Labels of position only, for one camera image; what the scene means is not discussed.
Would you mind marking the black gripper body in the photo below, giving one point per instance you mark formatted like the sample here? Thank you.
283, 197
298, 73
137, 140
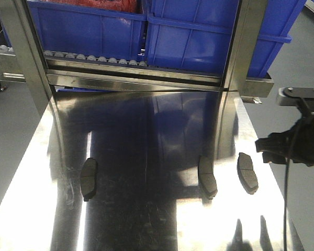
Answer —
296, 144

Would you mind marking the grey brake pad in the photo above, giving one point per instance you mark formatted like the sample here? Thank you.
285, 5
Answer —
206, 177
246, 173
88, 179

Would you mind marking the right blue plastic crate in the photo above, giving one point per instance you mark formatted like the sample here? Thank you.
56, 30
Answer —
195, 35

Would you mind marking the blue plastic crate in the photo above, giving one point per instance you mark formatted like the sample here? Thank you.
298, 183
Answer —
90, 31
195, 35

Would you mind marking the steel table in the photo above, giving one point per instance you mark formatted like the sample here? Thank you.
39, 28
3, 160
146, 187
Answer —
148, 197

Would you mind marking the red bag in crate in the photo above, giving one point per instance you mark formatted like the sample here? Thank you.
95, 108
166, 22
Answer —
121, 5

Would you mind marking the left blue plastic crate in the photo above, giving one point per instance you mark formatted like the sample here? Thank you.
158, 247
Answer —
90, 31

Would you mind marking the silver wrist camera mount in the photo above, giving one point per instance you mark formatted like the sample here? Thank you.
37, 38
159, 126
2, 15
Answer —
289, 96

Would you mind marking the stainless steel roller rack frame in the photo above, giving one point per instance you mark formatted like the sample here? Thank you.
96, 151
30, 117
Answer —
42, 73

